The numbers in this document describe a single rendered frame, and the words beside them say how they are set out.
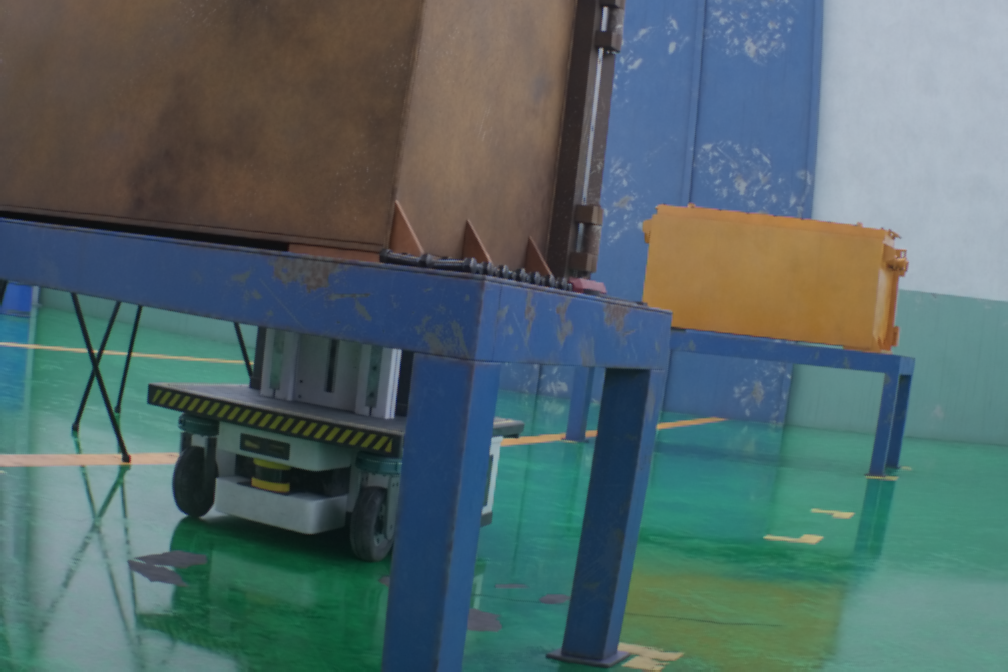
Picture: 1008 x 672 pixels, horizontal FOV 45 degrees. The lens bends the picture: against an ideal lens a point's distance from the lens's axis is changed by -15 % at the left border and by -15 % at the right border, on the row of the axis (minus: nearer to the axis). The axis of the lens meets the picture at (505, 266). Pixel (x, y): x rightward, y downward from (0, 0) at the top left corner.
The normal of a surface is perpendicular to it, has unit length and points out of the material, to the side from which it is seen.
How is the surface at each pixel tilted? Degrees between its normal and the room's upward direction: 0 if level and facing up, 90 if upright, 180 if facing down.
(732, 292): 90
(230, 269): 90
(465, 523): 90
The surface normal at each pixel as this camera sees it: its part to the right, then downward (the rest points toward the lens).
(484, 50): 0.91, 0.10
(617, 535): -0.40, -0.08
